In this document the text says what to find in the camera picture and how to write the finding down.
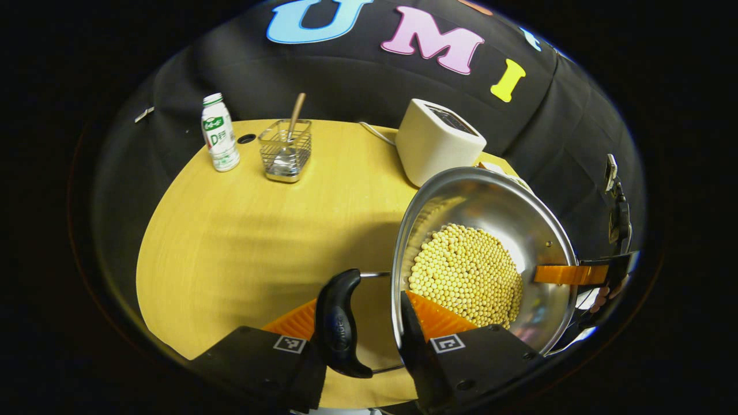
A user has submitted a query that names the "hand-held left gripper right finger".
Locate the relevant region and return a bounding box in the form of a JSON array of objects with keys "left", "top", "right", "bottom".
[{"left": 399, "top": 290, "right": 543, "bottom": 413}]

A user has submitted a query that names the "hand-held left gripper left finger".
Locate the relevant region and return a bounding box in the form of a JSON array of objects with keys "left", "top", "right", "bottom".
[{"left": 187, "top": 297, "right": 327, "bottom": 412}]

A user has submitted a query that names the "stainless steel pot black handle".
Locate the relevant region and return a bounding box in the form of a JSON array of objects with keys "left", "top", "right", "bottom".
[{"left": 314, "top": 167, "right": 579, "bottom": 380}]

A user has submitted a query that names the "pile of yellow soybeans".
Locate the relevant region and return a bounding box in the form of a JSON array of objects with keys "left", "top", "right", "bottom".
[{"left": 408, "top": 223, "right": 525, "bottom": 330}]

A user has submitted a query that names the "sandwich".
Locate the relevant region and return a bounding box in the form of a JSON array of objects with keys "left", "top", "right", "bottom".
[{"left": 477, "top": 160, "right": 528, "bottom": 188}]

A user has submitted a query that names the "white toaster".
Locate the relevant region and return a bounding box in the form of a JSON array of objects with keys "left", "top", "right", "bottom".
[{"left": 396, "top": 98, "right": 488, "bottom": 189}]

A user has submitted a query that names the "white drink bottle green label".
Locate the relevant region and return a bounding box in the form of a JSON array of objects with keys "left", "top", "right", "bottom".
[{"left": 201, "top": 93, "right": 241, "bottom": 173}]

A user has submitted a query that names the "metal wire basket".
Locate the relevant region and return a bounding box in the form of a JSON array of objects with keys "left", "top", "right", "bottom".
[{"left": 258, "top": 119, "right": 313, "bottom": 184}]

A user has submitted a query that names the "white power cable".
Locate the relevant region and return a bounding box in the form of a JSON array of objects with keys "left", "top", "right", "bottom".
[{"left": 358, "top": 120, "right": 398, "bottom": 147}]

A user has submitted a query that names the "wooden-handled metal spoon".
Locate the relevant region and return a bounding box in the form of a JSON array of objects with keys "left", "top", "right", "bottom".
[{"left": 274, "top": 93, "right": 307, "bottom": 175}]

